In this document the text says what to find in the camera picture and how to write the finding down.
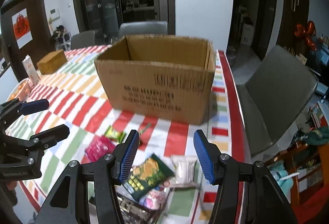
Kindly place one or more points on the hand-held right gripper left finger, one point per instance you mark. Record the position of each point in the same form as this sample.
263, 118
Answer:
127, 159

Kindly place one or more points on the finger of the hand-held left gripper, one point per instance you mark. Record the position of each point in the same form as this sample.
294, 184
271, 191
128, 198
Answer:
51, 135
33, 107

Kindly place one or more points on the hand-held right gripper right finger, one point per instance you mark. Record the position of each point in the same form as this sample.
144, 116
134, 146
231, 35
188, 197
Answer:
203, 159

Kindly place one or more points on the green yellow snack bag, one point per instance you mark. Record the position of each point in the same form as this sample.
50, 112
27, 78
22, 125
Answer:
149, 175

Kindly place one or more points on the small green snack packet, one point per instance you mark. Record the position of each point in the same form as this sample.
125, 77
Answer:
114, 134

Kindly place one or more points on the pink white snack packet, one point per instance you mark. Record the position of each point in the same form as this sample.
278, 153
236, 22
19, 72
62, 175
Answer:
154, 197

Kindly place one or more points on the dark snack packet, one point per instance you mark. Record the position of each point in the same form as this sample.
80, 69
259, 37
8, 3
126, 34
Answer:
131, 209

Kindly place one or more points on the brown cardboard box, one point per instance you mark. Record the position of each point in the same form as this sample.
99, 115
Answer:
144, 85

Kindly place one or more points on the bowl of orange snacks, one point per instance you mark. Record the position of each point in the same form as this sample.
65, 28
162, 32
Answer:
20, 89

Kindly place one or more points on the white orange carton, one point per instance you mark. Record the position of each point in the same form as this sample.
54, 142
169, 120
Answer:
30, 69

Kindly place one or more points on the checkered colourful tablecloth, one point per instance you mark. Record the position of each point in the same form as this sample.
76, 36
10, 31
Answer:
77, 103

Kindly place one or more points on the brown woven box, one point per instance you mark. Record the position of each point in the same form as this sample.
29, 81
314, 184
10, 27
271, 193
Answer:
51, 61

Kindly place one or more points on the white storage rack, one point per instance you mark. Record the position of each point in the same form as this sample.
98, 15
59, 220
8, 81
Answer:
63, 41

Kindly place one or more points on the red white door poster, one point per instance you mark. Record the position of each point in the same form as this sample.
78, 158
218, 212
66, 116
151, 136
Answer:
21, 28

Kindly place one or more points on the grey dining chair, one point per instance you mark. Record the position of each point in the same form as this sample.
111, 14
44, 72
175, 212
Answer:
82, 40
142, 28

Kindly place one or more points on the dark brown door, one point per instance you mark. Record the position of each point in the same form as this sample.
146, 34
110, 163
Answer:
38, 13

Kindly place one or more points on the large grey chair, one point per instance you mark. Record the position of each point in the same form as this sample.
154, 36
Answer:
277, 90

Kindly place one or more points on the green cloth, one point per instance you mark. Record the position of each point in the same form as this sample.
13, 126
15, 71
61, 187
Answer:
316, 136

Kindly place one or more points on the computer monitor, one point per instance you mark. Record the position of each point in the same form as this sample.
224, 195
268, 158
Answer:
322, 56

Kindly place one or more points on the red foil balloon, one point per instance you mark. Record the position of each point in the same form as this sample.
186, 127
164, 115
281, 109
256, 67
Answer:
300, 31

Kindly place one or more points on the dark brown wardrobe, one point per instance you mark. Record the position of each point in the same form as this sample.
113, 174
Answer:
287, 20

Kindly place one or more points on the white wall intercom panel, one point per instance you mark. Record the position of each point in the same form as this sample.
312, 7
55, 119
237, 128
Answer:
54, 13

